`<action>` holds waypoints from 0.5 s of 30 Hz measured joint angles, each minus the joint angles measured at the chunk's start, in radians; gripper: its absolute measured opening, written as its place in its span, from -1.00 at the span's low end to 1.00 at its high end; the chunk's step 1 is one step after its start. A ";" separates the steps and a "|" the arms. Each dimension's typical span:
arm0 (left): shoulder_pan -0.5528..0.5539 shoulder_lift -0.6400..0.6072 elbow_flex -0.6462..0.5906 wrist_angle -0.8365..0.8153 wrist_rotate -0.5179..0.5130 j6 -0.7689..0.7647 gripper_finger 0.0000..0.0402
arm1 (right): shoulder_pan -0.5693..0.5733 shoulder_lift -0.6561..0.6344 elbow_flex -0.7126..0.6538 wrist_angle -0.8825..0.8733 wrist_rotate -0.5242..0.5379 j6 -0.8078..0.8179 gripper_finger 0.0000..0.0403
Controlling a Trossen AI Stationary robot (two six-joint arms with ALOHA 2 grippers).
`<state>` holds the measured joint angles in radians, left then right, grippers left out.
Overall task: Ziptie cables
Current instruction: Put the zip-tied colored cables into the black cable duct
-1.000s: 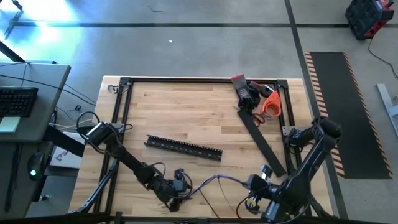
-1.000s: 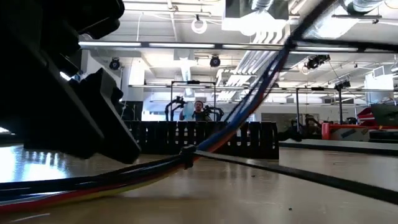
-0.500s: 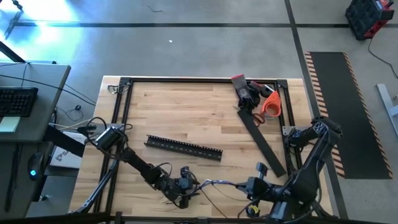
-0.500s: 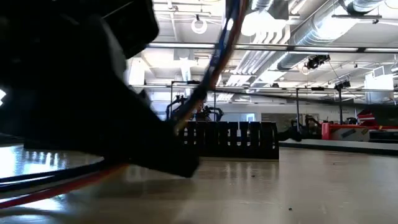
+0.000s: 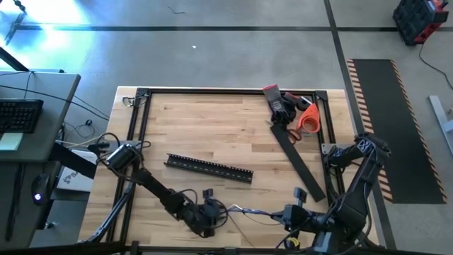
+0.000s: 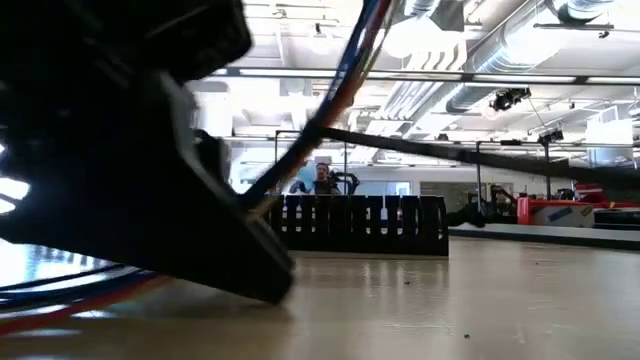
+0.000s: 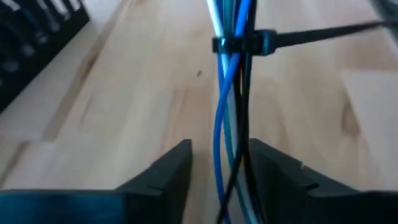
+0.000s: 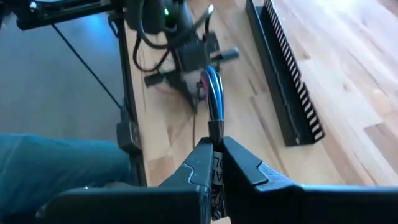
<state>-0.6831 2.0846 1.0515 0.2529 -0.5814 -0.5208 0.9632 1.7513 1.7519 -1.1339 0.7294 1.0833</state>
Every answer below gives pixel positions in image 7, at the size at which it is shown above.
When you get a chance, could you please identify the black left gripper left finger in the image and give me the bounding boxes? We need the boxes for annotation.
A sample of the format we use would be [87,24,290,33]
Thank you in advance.
[0,139,193,224]

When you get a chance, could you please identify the black wire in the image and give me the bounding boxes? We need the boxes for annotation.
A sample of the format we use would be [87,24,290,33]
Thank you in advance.
[216,0,265,224]

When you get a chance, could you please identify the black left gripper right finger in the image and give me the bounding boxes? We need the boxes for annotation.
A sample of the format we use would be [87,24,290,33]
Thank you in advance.
[250,138,398,224]

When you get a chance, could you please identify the black slotted cable duct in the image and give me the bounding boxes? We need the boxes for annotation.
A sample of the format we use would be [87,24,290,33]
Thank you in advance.
[0,0,91,113]

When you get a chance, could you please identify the bundle of coloured wires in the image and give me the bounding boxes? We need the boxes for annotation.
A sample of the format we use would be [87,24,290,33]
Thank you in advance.
[206,0,261,224]

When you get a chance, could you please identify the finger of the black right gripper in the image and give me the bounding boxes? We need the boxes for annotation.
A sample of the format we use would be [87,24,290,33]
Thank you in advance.
[369,0,398,31]

